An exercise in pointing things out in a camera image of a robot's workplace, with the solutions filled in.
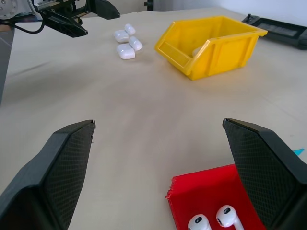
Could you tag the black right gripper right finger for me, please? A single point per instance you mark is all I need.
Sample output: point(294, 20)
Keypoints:
point(266, 167)

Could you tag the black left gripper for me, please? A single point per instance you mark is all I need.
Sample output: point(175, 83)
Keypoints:
point(69, 8)

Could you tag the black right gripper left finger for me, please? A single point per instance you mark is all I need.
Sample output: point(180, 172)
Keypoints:
point(48, 182)

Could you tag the yellow plastic bin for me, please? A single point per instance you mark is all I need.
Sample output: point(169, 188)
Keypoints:
point(227, 55)

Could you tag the blue tape piece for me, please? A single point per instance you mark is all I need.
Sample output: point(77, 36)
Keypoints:
point(298, 151)

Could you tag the white earbud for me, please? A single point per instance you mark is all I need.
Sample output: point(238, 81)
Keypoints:
point(226, 215)
point(199, 222)

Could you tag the black background fixture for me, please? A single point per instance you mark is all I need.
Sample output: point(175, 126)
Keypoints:
point(149, 4)

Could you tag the red plastic tray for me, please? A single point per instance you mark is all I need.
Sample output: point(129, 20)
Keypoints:
point(199, 191)

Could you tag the black flat device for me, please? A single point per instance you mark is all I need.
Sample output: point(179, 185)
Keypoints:
point(275, 27)

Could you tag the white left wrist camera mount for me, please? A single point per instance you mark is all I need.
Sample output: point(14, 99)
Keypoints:
point(36, 8)

